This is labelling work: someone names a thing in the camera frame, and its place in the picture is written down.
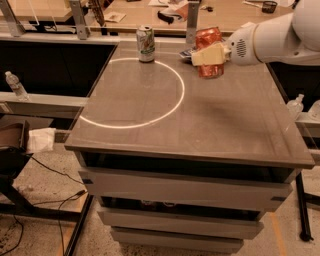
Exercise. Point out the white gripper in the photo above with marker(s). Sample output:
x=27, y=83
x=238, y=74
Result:
x=240, y=45

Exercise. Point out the green white soda can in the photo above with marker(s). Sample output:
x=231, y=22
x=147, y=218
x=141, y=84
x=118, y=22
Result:
x=145, y=43

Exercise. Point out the clear plastic water bottle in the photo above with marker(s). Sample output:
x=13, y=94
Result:
x=16, y=86

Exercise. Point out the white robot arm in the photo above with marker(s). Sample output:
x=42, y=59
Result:
x=293, y=39

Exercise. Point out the black stand leg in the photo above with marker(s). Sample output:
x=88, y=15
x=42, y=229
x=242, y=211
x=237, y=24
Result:
x=305, y=234

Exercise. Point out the grey drawer cabinet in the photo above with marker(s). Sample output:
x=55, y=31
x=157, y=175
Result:
x=181, y=161

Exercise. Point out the black mesh pen cup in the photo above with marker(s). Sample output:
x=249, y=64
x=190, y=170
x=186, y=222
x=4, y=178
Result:
x=269, y=6

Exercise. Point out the red coke can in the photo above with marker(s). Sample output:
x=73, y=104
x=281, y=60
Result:
x=204, y=38

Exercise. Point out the blue chip bag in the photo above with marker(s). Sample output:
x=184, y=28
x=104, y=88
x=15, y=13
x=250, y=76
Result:
x=187, y=53

